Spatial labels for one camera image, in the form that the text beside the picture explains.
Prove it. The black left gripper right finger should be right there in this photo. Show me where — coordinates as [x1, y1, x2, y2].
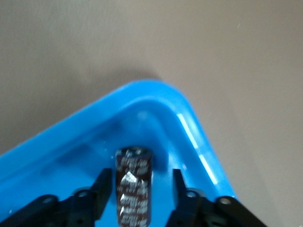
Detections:
[165, 168, 268, 227]

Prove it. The blue plastic tray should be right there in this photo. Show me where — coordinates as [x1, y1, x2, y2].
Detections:
[0, 79, 237, 227]

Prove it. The large dark electrolytic capacitor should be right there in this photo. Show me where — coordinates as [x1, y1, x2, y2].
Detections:
[115, 146, 153, 227]

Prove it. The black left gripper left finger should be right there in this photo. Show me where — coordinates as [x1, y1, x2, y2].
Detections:
[0, 168, 113, 227]

